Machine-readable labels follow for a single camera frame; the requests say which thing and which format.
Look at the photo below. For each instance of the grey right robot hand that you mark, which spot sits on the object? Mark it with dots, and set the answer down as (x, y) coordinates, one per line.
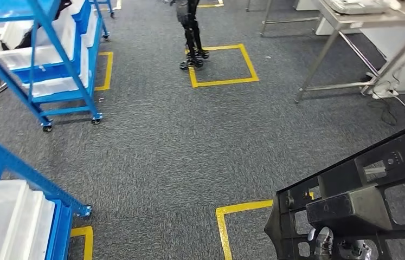
(324, 240)

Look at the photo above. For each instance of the black plastic panel part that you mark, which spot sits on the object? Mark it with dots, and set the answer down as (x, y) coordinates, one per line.
(349, 211)

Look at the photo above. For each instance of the blue metal shelf rack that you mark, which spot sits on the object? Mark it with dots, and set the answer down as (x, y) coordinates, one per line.
(26, 172)

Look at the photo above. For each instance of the white power strip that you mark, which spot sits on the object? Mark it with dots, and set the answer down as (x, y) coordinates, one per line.
(385, 95)

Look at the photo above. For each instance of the white cabinet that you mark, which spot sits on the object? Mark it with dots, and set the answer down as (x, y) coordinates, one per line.
(403, 46)

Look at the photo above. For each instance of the stainless steel side table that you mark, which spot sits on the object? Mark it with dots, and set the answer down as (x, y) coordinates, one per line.
(367, 18)

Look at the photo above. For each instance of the black humanoid robot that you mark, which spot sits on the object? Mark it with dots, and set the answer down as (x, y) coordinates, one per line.
(189, 25)

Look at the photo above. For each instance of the blue wheeled cart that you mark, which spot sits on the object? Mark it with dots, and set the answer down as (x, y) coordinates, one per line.
(65, 97)

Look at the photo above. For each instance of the steel frame table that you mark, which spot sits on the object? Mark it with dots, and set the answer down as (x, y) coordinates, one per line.
(266, 16)

